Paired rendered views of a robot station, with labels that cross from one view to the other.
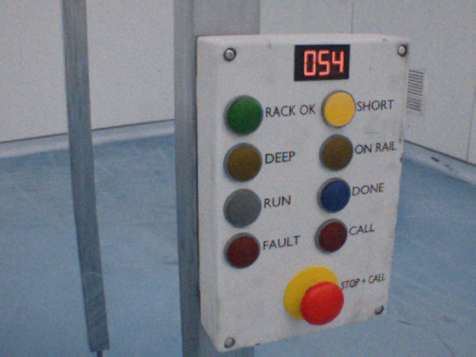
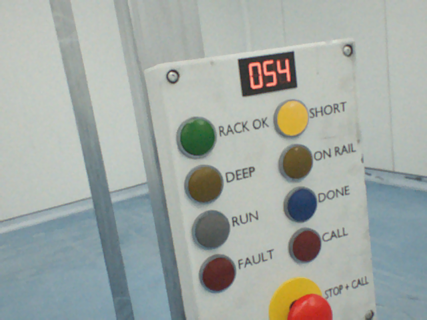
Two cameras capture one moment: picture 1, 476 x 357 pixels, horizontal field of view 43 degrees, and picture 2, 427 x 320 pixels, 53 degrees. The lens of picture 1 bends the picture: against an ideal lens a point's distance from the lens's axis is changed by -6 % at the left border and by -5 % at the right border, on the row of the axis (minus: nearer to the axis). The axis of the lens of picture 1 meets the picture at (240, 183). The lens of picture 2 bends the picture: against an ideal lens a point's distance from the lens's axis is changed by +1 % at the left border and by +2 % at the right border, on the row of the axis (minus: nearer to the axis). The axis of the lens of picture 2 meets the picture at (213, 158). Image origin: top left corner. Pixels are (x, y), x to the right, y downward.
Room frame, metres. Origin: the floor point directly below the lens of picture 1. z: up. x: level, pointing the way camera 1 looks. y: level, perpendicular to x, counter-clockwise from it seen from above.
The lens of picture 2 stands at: (0.15, -0.02, 1.09)
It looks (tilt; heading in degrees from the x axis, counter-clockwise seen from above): 11 degrees down; 1
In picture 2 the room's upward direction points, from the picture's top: 8 degrees counter-clockwise
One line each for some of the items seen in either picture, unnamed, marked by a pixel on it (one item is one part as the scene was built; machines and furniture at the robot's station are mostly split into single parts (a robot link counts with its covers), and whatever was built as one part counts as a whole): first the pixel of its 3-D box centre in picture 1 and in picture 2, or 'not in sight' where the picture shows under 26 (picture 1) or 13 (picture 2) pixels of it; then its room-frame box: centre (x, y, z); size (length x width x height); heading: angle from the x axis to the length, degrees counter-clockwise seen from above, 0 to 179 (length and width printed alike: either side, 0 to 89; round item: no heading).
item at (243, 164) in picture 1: (244, 163); (205, 185); (0.45, 0.00, 1.01); 0.03 x 0.01 x 0.03; 111
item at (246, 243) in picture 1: (243, 251); (218, 274); (0.45, 0.00, 0.94); 0.03 x 0.01 x 0.03; 111
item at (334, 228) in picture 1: (332, 236); (306, 246); (0.48, -0.08, 0.94); 0.03 x 0.01 x 0.03; 111
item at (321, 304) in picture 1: (314, 296); (300, 310); (0.47, -0.06, 0.89); 0.04 x 0.04 x 0.04; 21
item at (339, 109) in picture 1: (339, 109); (292, 118); (0.48, -0.08, 1.05); 0.03 x 0.01 x 0.03; 111
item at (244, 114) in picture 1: (244, 115); (197, 137); (0.45, 0.00, 1.05); 0.03 x 0.01 x 0.03; 111
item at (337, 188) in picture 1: (335, 196); (301, 205); (0.48, -0.08, 0.98); 0.03 x 0.01 x 0.03; 111
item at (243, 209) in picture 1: (243, 208); (211, 230); (0.45, 0.00, 0.98); 0.03 x 0.01 x 0.03; 111
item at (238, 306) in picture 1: (300, 189); (266, 203); (0.50, -0.05, 0.97); 0.17 x 0.06 x 0.26; 111
